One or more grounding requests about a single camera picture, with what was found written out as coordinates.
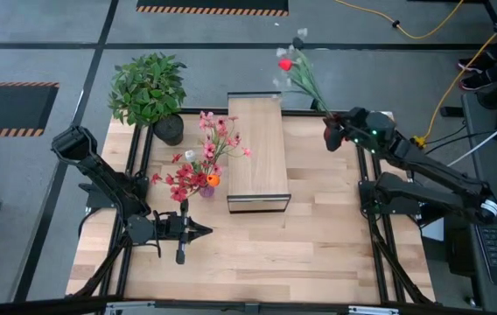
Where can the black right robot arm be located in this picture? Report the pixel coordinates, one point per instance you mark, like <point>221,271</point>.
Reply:
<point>428,175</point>

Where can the wooden shelf with black frame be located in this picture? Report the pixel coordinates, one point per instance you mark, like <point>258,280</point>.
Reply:
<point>257,149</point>

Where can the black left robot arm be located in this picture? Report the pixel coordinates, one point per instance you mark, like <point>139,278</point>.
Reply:
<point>100,179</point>

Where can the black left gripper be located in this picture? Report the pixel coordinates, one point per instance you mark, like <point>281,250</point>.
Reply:
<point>174,227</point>

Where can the potted green plant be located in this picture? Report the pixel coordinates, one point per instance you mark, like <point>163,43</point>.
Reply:
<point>148,87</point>

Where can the dark desk with keyboard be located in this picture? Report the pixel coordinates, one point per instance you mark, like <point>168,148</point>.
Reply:
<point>463,262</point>

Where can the red glass vase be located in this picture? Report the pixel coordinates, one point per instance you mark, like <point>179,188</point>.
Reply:
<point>331,133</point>

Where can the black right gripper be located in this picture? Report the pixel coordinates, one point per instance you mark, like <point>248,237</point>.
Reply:
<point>353,127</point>

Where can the pink blossom spray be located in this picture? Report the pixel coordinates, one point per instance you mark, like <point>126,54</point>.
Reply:
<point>210,149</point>

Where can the white tulip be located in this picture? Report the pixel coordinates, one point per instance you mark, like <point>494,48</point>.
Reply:
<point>190,155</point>

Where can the purple glass vase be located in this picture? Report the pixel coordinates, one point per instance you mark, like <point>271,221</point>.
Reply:
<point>207,191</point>

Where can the person's shoe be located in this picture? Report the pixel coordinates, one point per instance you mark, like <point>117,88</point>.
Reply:
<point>471,63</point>
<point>476,81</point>

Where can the orange tulip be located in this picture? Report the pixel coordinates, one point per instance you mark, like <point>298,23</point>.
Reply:
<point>213,180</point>

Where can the hazard-striped black floor mat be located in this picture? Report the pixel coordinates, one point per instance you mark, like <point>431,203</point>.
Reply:
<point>213,4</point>
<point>8,107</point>

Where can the black gantry bar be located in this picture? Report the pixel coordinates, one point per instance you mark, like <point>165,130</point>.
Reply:
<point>248,308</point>

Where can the red blossom spray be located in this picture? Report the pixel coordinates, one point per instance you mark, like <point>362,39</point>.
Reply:
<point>185,175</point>

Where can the red tulip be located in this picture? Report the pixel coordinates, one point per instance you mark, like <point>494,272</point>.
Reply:
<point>285,65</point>

